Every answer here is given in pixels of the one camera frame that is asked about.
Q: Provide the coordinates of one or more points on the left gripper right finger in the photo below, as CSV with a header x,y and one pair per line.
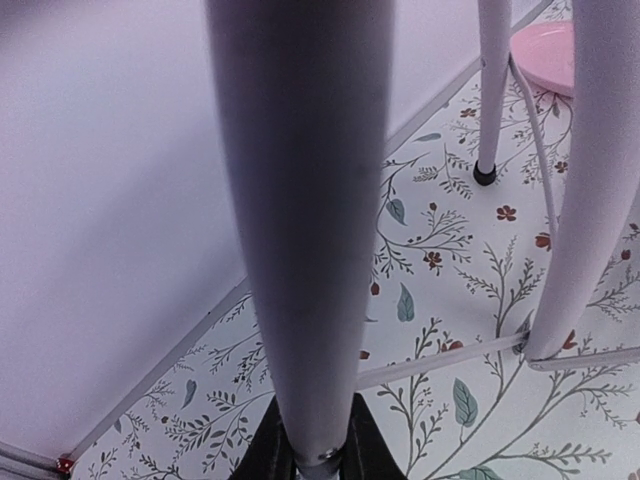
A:
x,y
365,455

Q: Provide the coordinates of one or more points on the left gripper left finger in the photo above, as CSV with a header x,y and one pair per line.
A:
x,y
269,455

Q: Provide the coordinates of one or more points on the lilac music stand with tripod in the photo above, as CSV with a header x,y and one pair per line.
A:
x,y
302,88

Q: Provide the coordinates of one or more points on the floral table mat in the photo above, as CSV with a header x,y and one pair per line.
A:
x,y
456,265

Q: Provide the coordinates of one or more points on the pink plate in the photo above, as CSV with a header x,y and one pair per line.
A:
x,y
544,53

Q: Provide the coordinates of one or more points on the left aluminium frame post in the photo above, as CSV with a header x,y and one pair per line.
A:
x,y
32,459

